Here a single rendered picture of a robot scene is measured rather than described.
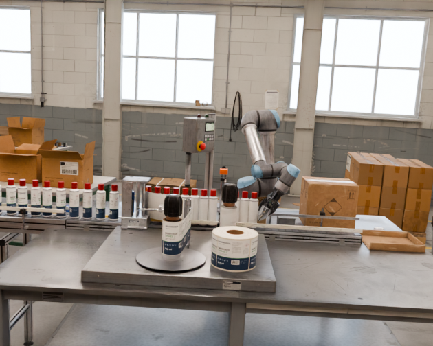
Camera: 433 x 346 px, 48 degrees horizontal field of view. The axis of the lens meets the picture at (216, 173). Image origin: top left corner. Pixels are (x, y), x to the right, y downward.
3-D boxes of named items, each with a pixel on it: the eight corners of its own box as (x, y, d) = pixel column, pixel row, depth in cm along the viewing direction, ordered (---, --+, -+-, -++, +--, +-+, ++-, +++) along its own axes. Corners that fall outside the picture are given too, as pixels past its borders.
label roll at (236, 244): (235, 253, 232) (237, 223, 230) (265, 266, 217) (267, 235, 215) (201, 261, 220) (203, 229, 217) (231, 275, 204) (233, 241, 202)
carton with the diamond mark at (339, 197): (304, 227, 294) (308, 183, 290) (298, 217, 318) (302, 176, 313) (354, 230, 294) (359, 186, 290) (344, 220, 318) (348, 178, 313)
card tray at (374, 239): (369, 249, 265) (370, 242, 264) (356, 235, 291) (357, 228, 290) (425, 252, 265) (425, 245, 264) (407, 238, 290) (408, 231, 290)
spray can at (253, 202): (247, 228, 275) (249, 192, 272) (247, 226, 280) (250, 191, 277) (256, 229, 274) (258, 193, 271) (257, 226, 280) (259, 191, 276)
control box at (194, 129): (181, 151, 275) (183, 117, 272) (200, 149, 289) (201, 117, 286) (196, 153, 270) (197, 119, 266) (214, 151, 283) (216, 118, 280)
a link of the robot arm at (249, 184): (234, 197, 310) (234, 176, 308) (255, 195, 314) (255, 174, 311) (240, 201, 299) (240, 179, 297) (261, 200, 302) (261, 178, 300)
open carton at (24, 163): (-16, 183, 402) (-17, 139, 396) (18, 173, 454) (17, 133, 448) (36, 187, 396) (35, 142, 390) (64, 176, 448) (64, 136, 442)
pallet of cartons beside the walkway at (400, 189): (427, 246, 559) (436, 169, 544) (352, 239, 569) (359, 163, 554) (402, 219, 677) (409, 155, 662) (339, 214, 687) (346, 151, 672)
